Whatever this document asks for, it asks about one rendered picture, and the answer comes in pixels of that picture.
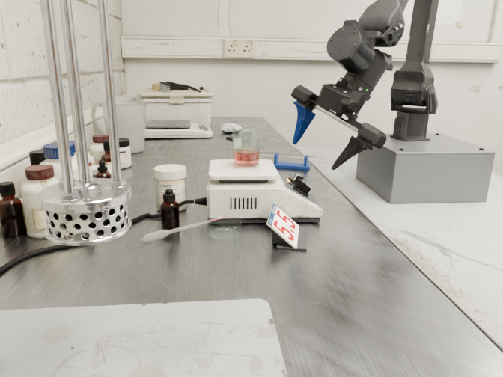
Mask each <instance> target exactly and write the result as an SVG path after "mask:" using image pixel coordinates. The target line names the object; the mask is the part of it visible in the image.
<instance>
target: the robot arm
mask: <svg viewBox="0 0 503 377"><path fill-rule="evenodd" d="M408 1H409V0H377V1H375V2H374V3H373V4H371V5H369V6H368V7H367V8H366V9H365V11H364V13H363V14H362V15H361V16H360V18H359V21H358V22H357V21H356V20H355V19H354V20H345V21H344V25H343V27H341V28H339V29H338V30H337V31H335V32H334V33H333V35H332V36H331V37H330V39H328V42H327V46H326V50H327V53H328V55H329V57H330V58H332V59H333V60H334V61H335V62H337V63H338V64H339V65H340V66H341V67H343V68H344V69H345V70H346V71H347V72H346V74H345V76H344V77H343V78H342V77H340V78H339V80H338V82H337V83H336V84H324V85H323V86H322V89H321V91H320V94H319V96H318V95H316V94H315V93H314V92H312V91H310V90H309V89H307V88H305V87H303V86H302V85H299V86H297V87H295V88H294V89H293V91H292V93H291V96H292V97H293V98H294V99H296V101H294V102H293V104H294V105H296V108H297V122H296V128H295V132H294V136H293V144H295V145H296V144H297V143H298V141H299V140H300V139H301V137H302V136H303V134H304V133H305V131H306V129H307V128H308V127H309V125H310V123H311V121H312V120H313V119H314V117H315V115H316V114H315V113H314V112H312V111H313V109H317V110H319V111H321V112H323V113H324V114H326V115H328V116H329V117H331V118H332V119H334V120H336V121H338V122H339V123H341V124H343V125H345V126H346V127H348V128H349V129H351V130H353V131H354V132H357V133H358V135H357V137H356V138H355V137H354V136H351V138H350V141H349V143H348V145H347V146H346V147H345V148H344V150H343V151H342V153H341V154H340V156H339V157H338V158H337V159H336V160H335V162H334V164H333V166H332V168H331V169H332V170H335V169H336V168H338V167H339V166H341V165H342V164H343V163H345V162H346V161H347V160H349V159H350V158H352V157H353V156H354V155H356V154H358V153H360V152H361V151H363V150H365V149H366V150H367V149H369V150H372V149H373V148H372V146H375V147H376V148H379V149H380V148H382V147H383V145H384V144H385V142H386V139H387V137H386V134H385V133H384V132H382V131H381V130H379V129H378V128H376V127H374V126H372V125H370V124H369V123H363V124H361V123H359V122H357V121H356V120H357V118H358V116H357V115H358V113H359V112H360V110H361V109H362V107H363V105H364V104H365V102H366V101H369V99H370V98H371V96H370V95H371V93H372V91H373V90H374V88H375V87H376V85H377V83H378V82H379V80H380V79H381V77H382V75H383V74H384V72H385V71H386V70H389V71H392V70H393V63H392V55H390V54H387V53H385V52H381V51H380V50H378V49H375V48H374V47H393V46H396V45H397V44H398V42H399V41H400V39H401V38H402V36H403V33H404V26H405V21H404V18H403V12H404V10H405V7H406V5H407V3H408ZM438 5H439V0H415V1H414V6H413V12H412V21H411V26H410V31H409V40H408V46H407V51H406V60H405V63H404V65H403V66H402V67H401V68H400V69H399V70H396V71H395V73H394V80H393V85H392V86H391V92H390V95H391V110H392V111H397V118H395V119H394V131H393V135H390V137H392V138H396V139H399V140H401V141H407V142H410V141H430V139H431V138H426V135H427V125H428V119H429V114H435V113H436V110H437V108H438V107H437V106H438V100H437V97H436V91H435V88H434V85H433V84H434V76H433V73H432V71H431V69H430V66H429V60H430V51H431V46H432V42H433V33H434V29H435V23H436V15H437V10H438ZM403 105H411V106H420V107H426V108H413V107H403ZM330 110H331V111H330ZM330 112H331V113H330ZM335 112H336V113H335ZM343 114H344V115H346V117H347V118H348V120H345V119H343V118H342V115H343Z"/></svg>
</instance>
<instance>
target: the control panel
mask: <svg viewBox="0 0 503 377"><path fill-rule="evenodd" d="M278 173H279V175H280V177H281V179H282V181H283V183H284V185H285V187H286V188H288V189H290V190H291V191H294V192H295V193H297V194H299V195H300V196H302V197H304V198H306V199H307V200H309V201H311V202H312V203H315V204H317V205H318V206H320V205H319V203H318V202H317V200H316V199H315V198H314V196H313V194H312V193H311V192H310V194H309V196H308V197H306V196H304V195H302V194H300V193H299V192H297V191H296V190H295V189H294V188H293V186H294V185H295V184H293V183H292V184H290V183H289V182H290V181H288V180H287V179H288V178H289V177H288V176H286V175H285V174H283V173H281V172H280V171H278Z"/></svg>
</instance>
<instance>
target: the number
mask: <svg viewBox="0 0 503 377"><path fill-rule="evenodd" d="M272 226H273V227H274V228H275V229H276V230H277V231H278V232H280V233H281V234H282V235H283V236H284V237H286V238H287V239H288V240H289V241H290V242H292V243H293V244H294V240H295V234H296V223H295V222H294V221H292V220H291V219H290V218H289V217H288V216H286V215H285V214H284V213H283V212H282V211H281V210H280V209H279V208H278V207H277V209H276V211H275V217H274V219H273V223H272Z"/></svg>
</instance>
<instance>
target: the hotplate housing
mask: <svg viewBox="0 0 503 377"><path fill-rule="evenodd" d="M195 204H197V205H203V206H207V217H208V218H209V220H210V219H212V218H218V217H224V216H227V215H232V216H230V217H231V218H236V219H238V220H239V221H240V222H241V223H267V221H268V217H269V214H270V211H271V208H272V205H273V204H275V205H276V206H277V207H278V208H279V209H280V210H281V211H282V212H284V213H285V214H286V215H287V216H288V217H289V218H291V219H292V220H293V221H294V222H320V216H323V211H322V209H321V207H320V206H318V205H317V204H315V203H312V202H311V201H309V200H307V199H306V198H304V197H302V196H300V195H299V194H297V193H295V192H294V191H291V190H290V189H288V188H286V187H285V185H284V183H283V181H282V179H281V177H280V175H279V177H278V179H277V180H209V178H208V176H207V197H203V198H198V199H195ZM233 214H234V215H233Z"/></svg>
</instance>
